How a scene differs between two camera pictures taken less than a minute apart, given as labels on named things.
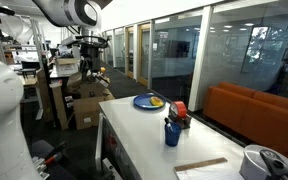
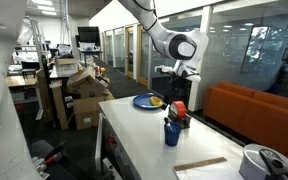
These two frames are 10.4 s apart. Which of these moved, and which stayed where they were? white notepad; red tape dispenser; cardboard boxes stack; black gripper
Moved: black gripper
Stayed: red tape dispenser; cardboard boxes stack; white notepad
